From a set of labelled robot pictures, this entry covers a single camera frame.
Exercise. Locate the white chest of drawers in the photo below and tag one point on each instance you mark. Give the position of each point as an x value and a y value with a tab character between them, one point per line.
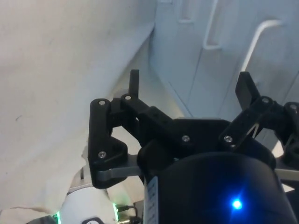
210	70

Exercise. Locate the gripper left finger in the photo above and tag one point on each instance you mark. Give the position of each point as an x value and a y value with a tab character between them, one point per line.
102	130

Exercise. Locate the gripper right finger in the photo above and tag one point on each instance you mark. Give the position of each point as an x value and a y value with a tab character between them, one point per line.
245	93

